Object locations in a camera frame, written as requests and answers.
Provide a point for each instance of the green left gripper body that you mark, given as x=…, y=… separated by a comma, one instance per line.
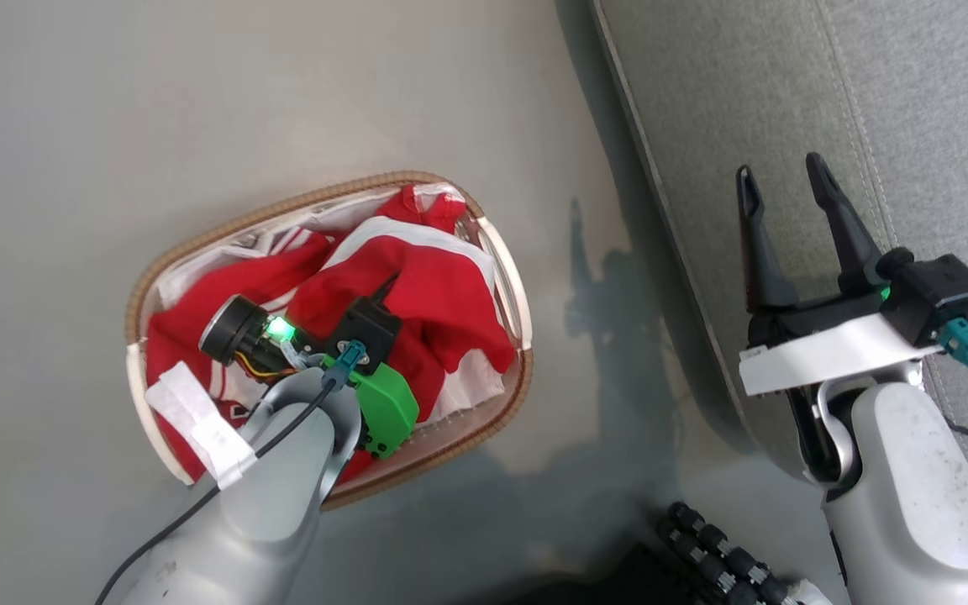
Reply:
x=387, y=412

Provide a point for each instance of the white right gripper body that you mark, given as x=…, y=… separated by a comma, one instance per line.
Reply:
x=828, y=353

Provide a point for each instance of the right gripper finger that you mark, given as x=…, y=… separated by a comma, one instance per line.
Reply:
x=760, y=252
x=849, y=239

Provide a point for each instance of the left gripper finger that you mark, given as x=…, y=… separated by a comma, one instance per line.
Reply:
x=386, y=287

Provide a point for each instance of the red and white clothing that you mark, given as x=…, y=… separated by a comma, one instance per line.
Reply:
x=434, y=286

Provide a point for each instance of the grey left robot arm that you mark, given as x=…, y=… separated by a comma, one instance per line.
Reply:
x=274, y=512

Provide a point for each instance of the woven laundry basket white rim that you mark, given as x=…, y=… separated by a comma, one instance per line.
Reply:
x=511, y=281

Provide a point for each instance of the grey fabric sofa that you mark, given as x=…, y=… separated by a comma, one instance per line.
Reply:
x=744, y=101

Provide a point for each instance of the white tape strip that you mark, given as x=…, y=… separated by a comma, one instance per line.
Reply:
x=198, y=424

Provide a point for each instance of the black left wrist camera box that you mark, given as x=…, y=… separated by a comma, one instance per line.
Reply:
x=370, y=328

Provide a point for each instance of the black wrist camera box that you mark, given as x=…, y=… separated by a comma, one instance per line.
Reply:
x=370, y=328
x=942, y=294

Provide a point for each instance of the teal left camera connector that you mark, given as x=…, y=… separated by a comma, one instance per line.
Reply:
x=352, y=357

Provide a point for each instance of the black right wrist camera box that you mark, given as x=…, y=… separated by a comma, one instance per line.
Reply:
x=942, y=294

